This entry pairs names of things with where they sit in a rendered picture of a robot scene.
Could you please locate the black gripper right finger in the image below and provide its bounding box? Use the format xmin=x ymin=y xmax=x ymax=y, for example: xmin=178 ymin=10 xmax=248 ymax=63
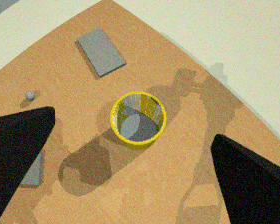
xmin=211 ymin=133 xmax=280 ymax=224

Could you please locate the grey ball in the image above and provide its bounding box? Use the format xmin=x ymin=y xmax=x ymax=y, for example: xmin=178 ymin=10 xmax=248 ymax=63
xmin=26 ymin=91 xmax=36 ymax=101

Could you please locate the yellow mug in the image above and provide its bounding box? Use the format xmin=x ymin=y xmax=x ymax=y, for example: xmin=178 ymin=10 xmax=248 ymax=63
xmin=109 ymin=91 xmax=167 ymax=152

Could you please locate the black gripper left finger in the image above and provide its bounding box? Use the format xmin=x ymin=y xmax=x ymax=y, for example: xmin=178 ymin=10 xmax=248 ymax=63
xmin=0 ymin=105 xmax=55 ymax=217

